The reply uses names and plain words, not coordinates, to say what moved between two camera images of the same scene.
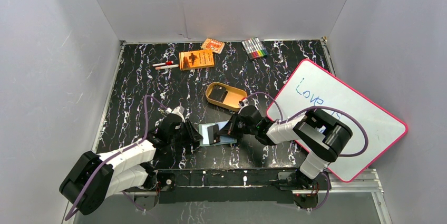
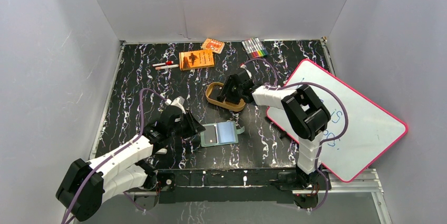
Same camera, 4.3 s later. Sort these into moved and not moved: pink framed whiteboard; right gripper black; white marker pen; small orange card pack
Moved: right gripper black
Not moved: pink framed whiteboard; white marker pen; small orange card pack
